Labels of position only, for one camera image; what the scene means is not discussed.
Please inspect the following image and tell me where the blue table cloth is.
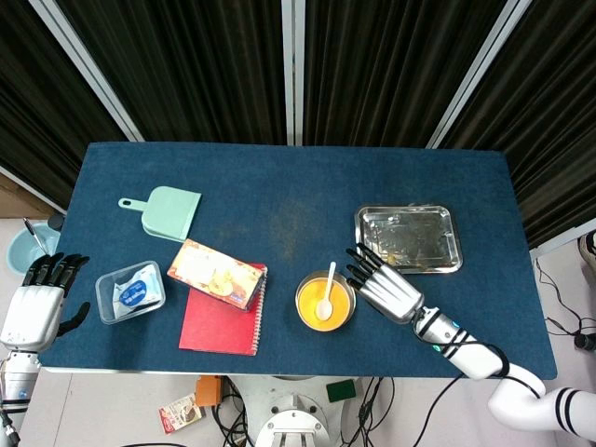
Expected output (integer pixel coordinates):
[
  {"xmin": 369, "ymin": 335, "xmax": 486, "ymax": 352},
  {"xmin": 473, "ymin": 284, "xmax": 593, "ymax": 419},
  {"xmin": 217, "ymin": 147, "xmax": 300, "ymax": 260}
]
[{"xmin": 39, "ymin": 142, "xmax": 559, "ymax": 381}]

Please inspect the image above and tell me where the orange device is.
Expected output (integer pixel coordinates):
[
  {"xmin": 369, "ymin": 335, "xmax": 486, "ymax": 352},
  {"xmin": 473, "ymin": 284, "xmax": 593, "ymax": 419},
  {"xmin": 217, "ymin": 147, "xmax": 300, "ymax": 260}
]
[{"xmin": 194, "ymin": 374, "xmax": 224, "ymax": 407}]

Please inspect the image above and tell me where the metal ladle black handle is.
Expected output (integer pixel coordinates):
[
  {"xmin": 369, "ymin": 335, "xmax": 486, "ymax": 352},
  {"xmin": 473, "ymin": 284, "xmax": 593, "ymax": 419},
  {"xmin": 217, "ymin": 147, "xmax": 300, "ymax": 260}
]
[{"xmin": 22, "ymin": 217, "xmax": 52, "ymax": 258}]

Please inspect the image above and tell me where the red printed snack packet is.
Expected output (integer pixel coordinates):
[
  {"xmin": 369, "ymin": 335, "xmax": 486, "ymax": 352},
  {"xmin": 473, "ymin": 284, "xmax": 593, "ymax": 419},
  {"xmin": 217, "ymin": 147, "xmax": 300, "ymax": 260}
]
[{"xmin": 157, "ymin": 393, "xmax": 206, "ymax": 435}]

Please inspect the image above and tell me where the red spiral notebook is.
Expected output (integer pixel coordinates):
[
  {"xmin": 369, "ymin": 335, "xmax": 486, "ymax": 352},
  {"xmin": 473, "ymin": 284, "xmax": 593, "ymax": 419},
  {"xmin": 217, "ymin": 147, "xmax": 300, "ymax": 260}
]
[{"xmin": 178, "ymin": 263, "xmax": 269, "ymax": 358}]

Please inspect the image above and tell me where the black floor cable bundle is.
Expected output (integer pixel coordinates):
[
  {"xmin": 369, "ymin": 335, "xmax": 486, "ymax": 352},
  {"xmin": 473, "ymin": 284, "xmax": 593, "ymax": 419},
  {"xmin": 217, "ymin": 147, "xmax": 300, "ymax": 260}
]
[
  {"xmin": 342, "ymin": 375, "xmax": 397, "ymax": 447},
  {"xmin": 211, "ymin": 375, "xmax": 256, "ymax": 447}
]

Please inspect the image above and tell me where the white screen frame post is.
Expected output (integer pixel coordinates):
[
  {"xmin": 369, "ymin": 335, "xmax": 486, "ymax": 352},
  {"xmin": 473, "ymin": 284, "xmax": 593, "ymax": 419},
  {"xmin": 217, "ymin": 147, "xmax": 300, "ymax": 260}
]
[
  {"xmin": 280, "ymin": 0, "xmax": 306, "ymax": 146},
  {"xmin": 426, "ymin": 0, "xmax": 535, "ymax": 150},
  {"xmin": 27, "ymin": 0, "xmax": 144, "ymax": 142}
]

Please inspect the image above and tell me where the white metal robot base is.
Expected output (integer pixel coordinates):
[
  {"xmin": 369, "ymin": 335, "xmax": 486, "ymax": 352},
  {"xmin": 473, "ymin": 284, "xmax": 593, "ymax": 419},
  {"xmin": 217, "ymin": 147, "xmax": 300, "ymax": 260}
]
[{"xmin": 232, "ymin": 374, "xmax": 359, "ymax": 447}]

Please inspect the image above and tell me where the yellow bowl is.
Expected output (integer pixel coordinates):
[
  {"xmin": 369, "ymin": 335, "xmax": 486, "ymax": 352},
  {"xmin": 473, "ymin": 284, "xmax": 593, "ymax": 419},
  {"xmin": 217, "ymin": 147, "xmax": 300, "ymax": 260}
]
[{"xmin": 295, "ymin": 270, "xmax": 358, "ymax": 332}]

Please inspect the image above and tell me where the dark green block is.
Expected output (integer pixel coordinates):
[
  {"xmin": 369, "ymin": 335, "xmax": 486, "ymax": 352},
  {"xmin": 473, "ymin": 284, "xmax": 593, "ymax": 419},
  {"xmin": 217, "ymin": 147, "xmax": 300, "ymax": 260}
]
[{"xmin": 325, "ymin": 379, "xmax": 359, "ymax": 404}]

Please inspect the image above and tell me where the black curtain panel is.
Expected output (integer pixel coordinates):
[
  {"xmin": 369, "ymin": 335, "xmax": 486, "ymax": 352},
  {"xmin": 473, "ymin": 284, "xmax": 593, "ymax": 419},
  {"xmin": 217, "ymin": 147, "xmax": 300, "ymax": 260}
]
[
  {"xmin": 302, "ymin": 0, "xmax": 509, "ymax": 148},
  {"xmin": 440, "ymin": 0, "xmax": 596, "ymax": 251},
  {"xmin": 0, "ymin": 0, "xmax": 129, "ymax": 213},
  {"xmin": 54, "ymin": 0, "xmax": 288, "ymax": 143}
]

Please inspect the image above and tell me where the white plastic spoon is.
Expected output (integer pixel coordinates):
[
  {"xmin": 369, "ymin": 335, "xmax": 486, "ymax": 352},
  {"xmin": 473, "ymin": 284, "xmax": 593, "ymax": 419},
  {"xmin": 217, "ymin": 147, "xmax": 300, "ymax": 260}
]
[{"xmin": 316, "ymin": 261, "xmax": 337, "ymax": 322}]

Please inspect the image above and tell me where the light blue bucket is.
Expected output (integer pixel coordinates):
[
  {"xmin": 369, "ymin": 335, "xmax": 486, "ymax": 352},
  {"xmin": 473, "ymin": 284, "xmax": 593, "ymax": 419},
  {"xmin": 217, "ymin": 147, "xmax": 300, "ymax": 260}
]
[{"xmin": 7, "ymin": 222, "xmax": 61, "ymax": 276}]

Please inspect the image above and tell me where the cookie box blue orange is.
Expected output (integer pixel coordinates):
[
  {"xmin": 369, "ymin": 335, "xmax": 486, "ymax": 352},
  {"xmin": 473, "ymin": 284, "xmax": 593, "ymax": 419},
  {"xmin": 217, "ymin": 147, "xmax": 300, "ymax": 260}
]
[{"xmin": 166, "ymin": 237, "xmax": 269, "ymax": 312}]

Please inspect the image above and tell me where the brown cardboard box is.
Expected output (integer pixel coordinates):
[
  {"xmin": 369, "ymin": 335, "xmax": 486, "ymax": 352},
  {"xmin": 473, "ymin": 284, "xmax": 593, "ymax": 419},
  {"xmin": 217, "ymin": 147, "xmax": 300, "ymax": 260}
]
[{"xmin": 0, "ymin": 174, "xmax": 53, "ymax": 220}]

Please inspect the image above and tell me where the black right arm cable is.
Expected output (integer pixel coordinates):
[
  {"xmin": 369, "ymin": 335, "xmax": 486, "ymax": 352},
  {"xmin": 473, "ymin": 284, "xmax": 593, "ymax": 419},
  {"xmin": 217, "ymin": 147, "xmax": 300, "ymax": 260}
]
[{"xmin": 412, "ymin": 316, "xmax": 544, "ymax": 447}]

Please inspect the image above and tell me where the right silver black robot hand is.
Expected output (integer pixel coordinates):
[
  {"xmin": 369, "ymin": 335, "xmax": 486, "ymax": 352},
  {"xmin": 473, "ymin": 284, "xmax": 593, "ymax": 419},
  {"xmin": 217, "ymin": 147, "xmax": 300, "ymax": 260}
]
[{"xmin": 345, "ymin": 242, "xmax": 426, "ymax": 325}]

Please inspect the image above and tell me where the black white shoe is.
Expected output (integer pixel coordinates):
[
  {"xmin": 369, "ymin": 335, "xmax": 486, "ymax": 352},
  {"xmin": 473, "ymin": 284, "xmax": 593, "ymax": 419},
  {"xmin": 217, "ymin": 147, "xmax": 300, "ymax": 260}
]
[{"xmin": 576, "ymin": 230, "xmax": 596, "ymax": 276}]

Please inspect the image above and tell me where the mint green dustpan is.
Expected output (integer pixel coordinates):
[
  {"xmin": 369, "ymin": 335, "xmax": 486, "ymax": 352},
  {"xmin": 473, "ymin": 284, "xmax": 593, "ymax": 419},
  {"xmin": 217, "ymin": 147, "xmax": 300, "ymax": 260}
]
[{"xmin": 117, "ymin": 185, "xmax": 203, "ymax": 242}]

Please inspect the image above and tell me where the blue white snack packet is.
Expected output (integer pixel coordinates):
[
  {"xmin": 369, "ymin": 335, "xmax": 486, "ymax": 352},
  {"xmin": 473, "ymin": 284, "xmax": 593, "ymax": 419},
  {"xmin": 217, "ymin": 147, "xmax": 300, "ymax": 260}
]
[{"xmin": 111, "ymin": 269, "xmax": 164, "ymax": 320}]

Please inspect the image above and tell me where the metal tray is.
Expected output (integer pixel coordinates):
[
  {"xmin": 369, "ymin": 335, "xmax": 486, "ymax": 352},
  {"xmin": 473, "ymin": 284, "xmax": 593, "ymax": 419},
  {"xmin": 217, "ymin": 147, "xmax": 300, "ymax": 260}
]
[{"xmin": 354, "ymin": 203, "xmax": 465, "ymax": 275}]

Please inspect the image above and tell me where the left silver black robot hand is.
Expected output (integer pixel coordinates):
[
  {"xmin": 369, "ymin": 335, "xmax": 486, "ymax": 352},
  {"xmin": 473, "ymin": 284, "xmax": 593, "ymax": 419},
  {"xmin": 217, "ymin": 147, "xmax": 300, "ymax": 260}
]
[{"xmin": 0, "ymin": 252, "xmax": 92, "ymax": 353}]

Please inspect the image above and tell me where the thin black floor cable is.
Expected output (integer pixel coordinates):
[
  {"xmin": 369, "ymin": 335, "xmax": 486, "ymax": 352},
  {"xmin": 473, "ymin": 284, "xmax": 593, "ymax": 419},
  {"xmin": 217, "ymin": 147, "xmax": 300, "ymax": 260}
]
[{"xmin": 533, "ymin": 258, "xmax": 596, "ymax": 337}]

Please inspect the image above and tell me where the clear plastic container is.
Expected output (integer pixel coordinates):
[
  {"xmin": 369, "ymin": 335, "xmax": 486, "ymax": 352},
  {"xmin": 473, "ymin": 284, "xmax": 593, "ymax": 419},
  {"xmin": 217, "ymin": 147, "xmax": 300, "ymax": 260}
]
[{"xmin": 94, "ymin": 260, "xmax": 168, "ymax": 326}]

